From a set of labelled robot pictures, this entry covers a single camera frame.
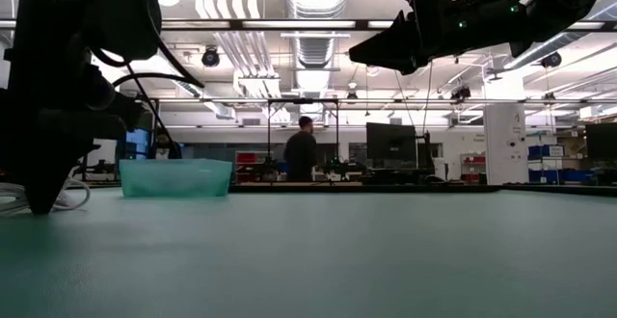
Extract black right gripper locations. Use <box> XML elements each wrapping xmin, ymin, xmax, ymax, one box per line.
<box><xmin>348</xmin><ymin>0</ymin><xmax>531</xmax><ymax>76</ymax></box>

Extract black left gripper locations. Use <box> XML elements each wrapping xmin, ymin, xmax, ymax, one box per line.
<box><xmin>0</xmin><ymin>93</ymin><xmax>146</xmax><ymax>216</ymax></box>

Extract white USB-C cable bundle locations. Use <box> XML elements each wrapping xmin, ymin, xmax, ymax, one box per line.
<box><xmin>0</xmin><ymin>177</ymin><xmax>92</xmax><ymax>216</ymax></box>

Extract black computer monitor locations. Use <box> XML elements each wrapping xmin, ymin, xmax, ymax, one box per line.
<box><xmin>585</xmin><ymin>122</ymin><xmax>617</xmax><ymax>161</ymax></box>
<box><xmin>365</xmin><ymin>121</ymin><xmax>417</xmax><ymax>163</ymax></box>

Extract seated person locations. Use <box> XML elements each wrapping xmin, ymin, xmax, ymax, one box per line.
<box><xmin>152</xmin><ymin>132</ymin><xmax>183</xmax><ymax>160</ymax></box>

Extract teal translucent plastic bin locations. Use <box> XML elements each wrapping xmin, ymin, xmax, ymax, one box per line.
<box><xmin>119</xmin><ymin>158</ymin><xmax>233</xmax><ymax>199</ymax></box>

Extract white square pillar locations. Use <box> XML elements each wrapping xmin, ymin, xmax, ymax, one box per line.
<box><xmin>483</xmin><ymin>103</ymin><xmax>528</xmax><ymax>186</ymax></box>

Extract standing person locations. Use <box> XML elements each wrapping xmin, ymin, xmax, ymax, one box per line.
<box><xmin>282</xmin><ymin>116</ymin><xmax>319</xmax><ymax>183</ymax></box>

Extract red storage bins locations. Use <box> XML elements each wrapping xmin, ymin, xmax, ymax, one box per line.
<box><xmin>234</xmin><ymin>151</ymin><xmax>271</xmax><ymax>166</ymax></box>

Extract blue storage bins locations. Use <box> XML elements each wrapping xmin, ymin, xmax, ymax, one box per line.
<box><xmin>527</xmin><ymin>144</ymin><xmax>597</xmax><ymax>184</ymax></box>

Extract silver ventilation duct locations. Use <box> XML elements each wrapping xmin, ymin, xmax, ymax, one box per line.
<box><xmin>283</xmin><ymin>0</ymin><xmax>352</xmax><ymax>102</ymax></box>

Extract black overhead frame bar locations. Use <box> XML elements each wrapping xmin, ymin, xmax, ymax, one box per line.
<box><xmin>0</xmin><ymin>17</ymin><xmax>617</xmax><ymax>33</ymax></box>

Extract black table edge frame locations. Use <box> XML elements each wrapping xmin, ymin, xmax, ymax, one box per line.
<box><xmin>228</xmin><ymin>182</ymin><xmax>617</xmax><ymax>197</ymax></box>

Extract black ceiling cable reel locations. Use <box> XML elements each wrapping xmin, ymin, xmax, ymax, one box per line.
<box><xmin>201</xmin><ymin>47</ymin><xmax>222</xmax><ymax>68</ymax></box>
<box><xmin>540</xmin><ymin>51</ymin><xmax>563</xmax><ymax>69</ymax></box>

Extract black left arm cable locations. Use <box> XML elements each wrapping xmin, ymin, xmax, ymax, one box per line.
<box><xmin>89</xmin><ymin>42</ymin><xmax>206</xmax><ymax>141</ymax></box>

